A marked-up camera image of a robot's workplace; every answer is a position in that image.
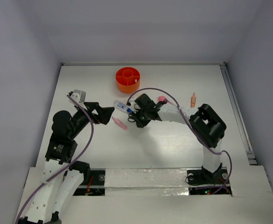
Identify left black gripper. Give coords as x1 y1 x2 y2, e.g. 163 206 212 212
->
69 101 114 138

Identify pink glue stick tube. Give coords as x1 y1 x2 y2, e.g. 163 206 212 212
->
158 96 168 103

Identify black handled scissors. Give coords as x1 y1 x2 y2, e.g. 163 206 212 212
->
127 112 138 123

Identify clear blue-capped glue bottle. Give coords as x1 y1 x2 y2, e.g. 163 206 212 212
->
114 100 133 114

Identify pink highlighter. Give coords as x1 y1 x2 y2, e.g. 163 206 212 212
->
112 117 127 130

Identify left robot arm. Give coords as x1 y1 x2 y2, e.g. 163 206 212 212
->
15 102 115 224

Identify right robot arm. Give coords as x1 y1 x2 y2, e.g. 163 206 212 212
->
129 94 226 186

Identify orange round organizer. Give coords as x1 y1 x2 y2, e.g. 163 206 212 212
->
115 67 140 93

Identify orange highlighter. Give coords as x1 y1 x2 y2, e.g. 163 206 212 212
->
190 93 196 108

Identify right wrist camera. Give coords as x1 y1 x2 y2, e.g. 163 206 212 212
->
126 97 135 106

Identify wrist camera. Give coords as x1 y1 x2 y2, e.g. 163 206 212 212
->
67 89 86 104
126 97 135 106

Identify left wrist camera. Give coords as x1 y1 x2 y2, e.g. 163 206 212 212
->
67 89 86 104

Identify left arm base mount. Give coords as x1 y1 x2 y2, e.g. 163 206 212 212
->
73 169 105 196

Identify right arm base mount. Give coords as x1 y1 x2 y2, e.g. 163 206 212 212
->
185 168 232 196

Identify aluminium side rail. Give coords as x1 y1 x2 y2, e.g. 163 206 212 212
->
219 63 258 166

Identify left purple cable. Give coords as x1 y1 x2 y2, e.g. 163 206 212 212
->
14 94 95 224

